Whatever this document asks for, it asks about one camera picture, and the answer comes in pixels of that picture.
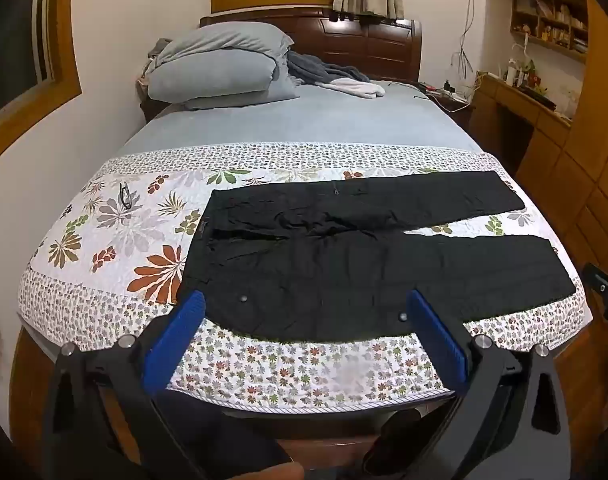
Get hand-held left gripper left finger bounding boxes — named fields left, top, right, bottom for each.
left=41, top=289, right=209, bottom=480

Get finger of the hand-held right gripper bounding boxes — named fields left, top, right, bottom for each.
left=582, top=261, right=608, bottom=306

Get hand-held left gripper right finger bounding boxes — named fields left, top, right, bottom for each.
left=406, top=289, right=572, bottom=480

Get black pants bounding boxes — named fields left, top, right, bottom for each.
left=176, top=170, right=577, bottom=343

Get floral quilt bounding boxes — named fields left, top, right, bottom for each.
left=16, top=142, right=597, bottom=413

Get dark cloth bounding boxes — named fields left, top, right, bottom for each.
left=159, top=390, right=291, bottom=468

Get wooden wardrobe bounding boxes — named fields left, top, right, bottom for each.
left=514, top=0, right=608, bottom=286

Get wooden desk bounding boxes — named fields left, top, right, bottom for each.
left=471, top=72, right=575, bottom=173

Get wooden nightstand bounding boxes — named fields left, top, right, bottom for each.
left=436, top=91, right=477, bottom=132

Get bottles on desk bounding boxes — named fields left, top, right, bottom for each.
left=506, top=57, right=540, bottom=89

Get grey bed sheet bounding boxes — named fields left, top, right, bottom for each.
left=119, top=80, right=484, bottom=161

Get grey pillow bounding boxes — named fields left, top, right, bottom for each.
left=156, top=22, right=295, bottom=86
left=146, top=55, right=301, bottom=111

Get white cloth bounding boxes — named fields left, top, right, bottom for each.
left=324, top=77, right=387, bottom=100

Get dark grey blanket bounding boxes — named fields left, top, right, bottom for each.
left=286, top=50, right=372, bottom=87

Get wooden bed headboard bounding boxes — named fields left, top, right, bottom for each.
left=200, top=14, right=423, bottom=83

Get large wooden-framed window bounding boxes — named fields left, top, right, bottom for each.
left=0, top=0, right=82, bottom=171

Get wooden wall shelf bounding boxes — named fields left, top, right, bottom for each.
left=508, top=0, right=589, bottom=64

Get hanging cables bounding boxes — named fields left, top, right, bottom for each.
left=451, top=0, right=485, bottom=92

